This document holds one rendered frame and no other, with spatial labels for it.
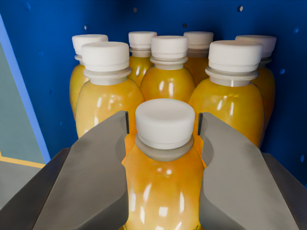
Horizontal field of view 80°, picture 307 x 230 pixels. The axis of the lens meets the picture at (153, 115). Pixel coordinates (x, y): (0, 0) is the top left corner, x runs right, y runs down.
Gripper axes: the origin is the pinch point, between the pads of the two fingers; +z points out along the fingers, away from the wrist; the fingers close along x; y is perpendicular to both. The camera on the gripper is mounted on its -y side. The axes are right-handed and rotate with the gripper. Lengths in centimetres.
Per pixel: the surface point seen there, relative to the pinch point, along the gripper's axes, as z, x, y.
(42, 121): 5.8, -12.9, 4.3
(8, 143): 117, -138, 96
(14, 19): 6.6, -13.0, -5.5
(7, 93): 117, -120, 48
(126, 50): 4.8, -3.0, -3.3
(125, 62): 4.7, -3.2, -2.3
